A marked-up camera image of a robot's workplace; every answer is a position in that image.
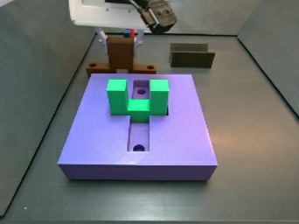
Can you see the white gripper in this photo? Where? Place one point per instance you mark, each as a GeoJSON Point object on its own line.
{"type": "Point", "coordinates": [100, 14]}

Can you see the brown T-shaped block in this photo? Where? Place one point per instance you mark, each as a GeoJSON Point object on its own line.
{"type": "Point", "coordinates": [121, 52]}

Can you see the purple board with slot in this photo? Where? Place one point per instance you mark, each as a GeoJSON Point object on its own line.
{"type": "Point", "coordinates": [169, 149]}

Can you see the blue hexagonal peg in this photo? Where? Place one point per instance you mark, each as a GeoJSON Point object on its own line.
{"type": "Point", "coordinates": [127, 34]}

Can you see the red hexagonal peg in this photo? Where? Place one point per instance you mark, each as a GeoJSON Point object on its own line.
{"type": "Point", "coordinates": [133, 33]}

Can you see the green U-shaped block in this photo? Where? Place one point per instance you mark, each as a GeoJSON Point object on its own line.
{"type": "Point", "coordinates": [138, 108]}

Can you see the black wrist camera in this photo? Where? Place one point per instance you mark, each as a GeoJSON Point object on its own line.
{"type": "Point", "coordinates": [157, 14]}

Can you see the black angle bracket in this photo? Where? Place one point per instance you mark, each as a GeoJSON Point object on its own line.
{"type": "Point", "coordinates": [191, 55]}

